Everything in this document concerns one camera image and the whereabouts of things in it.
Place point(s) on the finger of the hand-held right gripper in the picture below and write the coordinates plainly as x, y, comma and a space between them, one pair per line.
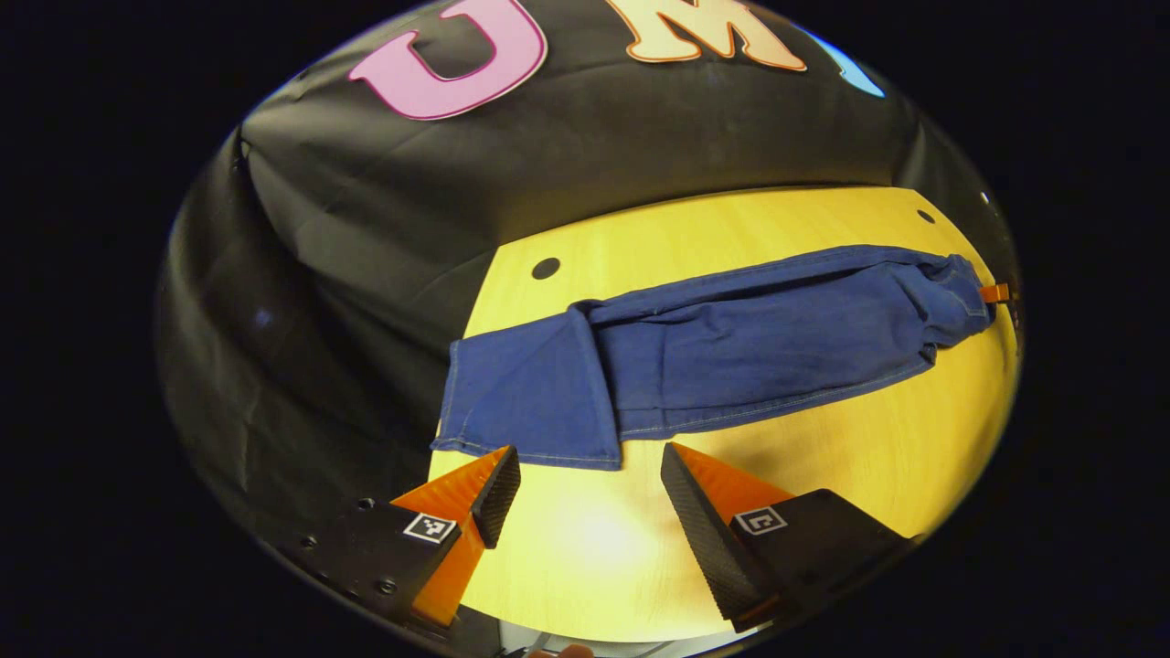
994, 293

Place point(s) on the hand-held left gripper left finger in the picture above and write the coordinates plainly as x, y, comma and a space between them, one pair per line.
498, 498

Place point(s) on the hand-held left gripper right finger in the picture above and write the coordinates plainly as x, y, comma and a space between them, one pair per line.
704, 539

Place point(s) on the blue jeans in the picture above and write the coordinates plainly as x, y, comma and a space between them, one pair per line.
731, 356

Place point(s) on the black backdrop cloth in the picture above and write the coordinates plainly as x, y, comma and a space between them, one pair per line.
366, 228

